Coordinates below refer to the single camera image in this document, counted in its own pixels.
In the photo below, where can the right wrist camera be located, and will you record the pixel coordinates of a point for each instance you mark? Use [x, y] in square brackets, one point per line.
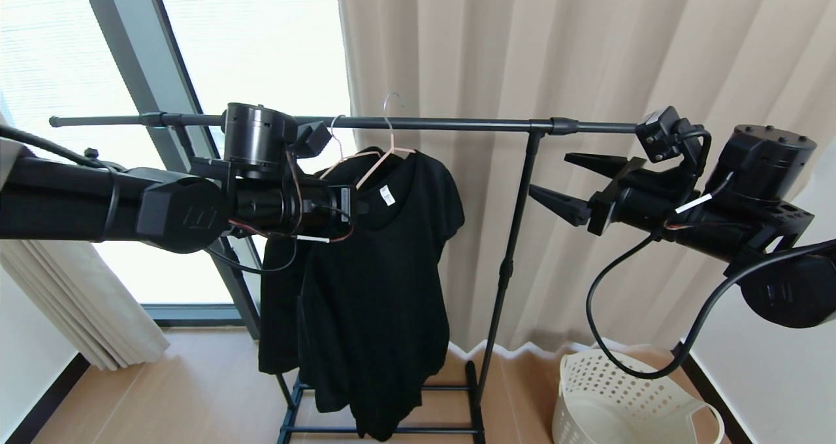
[663, 134]

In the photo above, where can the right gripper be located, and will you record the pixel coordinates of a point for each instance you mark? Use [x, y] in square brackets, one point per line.
[653, 199]

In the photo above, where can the beige curtain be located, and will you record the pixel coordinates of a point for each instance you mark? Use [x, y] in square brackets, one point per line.
[588, 52]
[78, 300]

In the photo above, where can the white laundry basket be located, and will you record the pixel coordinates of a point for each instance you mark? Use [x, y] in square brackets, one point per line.
[620, 392]

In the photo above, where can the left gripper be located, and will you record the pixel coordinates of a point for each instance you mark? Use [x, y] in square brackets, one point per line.
[307, 209]

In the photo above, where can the black shirt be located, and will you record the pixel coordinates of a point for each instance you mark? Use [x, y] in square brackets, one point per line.
[379, 300]

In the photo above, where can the pink clothes hanger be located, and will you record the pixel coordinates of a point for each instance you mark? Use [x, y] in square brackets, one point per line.
[390, 134]
[334, 137]

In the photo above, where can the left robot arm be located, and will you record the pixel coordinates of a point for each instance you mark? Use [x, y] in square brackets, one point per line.
[98, 202]

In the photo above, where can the black shorts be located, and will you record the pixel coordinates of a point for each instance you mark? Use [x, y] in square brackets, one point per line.
[281, 313]

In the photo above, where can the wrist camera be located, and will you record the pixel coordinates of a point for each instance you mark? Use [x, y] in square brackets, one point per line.
[312, 140]
[663, 134]

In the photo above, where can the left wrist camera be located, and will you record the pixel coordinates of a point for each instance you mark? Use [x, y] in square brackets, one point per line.
[312, 140]

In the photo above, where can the window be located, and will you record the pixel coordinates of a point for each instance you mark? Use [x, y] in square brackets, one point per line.
[261, 39]

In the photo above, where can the black clothes rack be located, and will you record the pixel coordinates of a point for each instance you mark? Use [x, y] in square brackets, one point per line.
[457, 125]

